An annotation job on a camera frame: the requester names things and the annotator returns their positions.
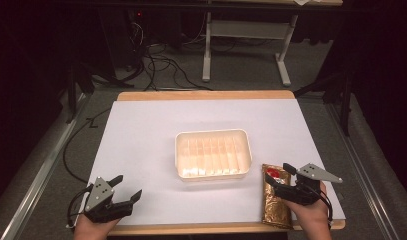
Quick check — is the white table mat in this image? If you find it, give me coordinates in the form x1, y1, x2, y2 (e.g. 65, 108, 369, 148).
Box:
86, 98, 347, 227

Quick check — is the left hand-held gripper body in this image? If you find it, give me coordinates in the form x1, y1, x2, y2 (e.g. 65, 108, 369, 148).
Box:
82, 176, 134, 224

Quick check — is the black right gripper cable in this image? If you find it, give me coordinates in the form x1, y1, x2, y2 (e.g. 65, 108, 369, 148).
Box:
304, 182, 335, 232

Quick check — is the white metal desk frame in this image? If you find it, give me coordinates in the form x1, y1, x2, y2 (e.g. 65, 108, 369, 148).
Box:
201, 11, 300, 88

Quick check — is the gold foil packet red label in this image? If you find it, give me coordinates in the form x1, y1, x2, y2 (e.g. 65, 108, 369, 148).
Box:
261, 163, 294, 230

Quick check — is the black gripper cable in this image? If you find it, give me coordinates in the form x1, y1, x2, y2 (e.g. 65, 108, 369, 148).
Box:
66, 184, 94, 230
304, 182, 335, 232

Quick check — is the long black floor cable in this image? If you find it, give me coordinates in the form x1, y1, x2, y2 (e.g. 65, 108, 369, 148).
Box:
62, 107, 112, 185

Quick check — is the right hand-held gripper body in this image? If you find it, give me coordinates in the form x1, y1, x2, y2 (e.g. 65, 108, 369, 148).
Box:
282, 162, 344, 206

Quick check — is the person's right hand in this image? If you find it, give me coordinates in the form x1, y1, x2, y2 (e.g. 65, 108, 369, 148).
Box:
285, 181, 334, 240

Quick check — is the tangle of black floor cables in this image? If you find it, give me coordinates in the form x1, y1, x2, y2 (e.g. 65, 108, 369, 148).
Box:
129, 19, 215, 92

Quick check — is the black stand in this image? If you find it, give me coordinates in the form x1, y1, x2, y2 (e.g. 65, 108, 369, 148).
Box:
293, 69, 355, 137
64, 61, 136, 125

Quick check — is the black computer tower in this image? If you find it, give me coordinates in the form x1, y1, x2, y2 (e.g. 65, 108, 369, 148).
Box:
99, 7, 149, 73

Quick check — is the person's left hand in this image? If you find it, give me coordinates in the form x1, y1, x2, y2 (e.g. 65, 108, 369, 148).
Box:
73, 213, 121, 240

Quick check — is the metal floor rail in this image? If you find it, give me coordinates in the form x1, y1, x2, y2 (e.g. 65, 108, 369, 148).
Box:
325, 102, 401, 240
0, 92, 89, 240

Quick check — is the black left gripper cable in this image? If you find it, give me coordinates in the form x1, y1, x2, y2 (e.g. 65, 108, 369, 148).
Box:
66, 184, 94, 230

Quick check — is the white plastic tray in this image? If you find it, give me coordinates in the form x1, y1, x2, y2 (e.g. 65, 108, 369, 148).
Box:
174, 128, 253, 183

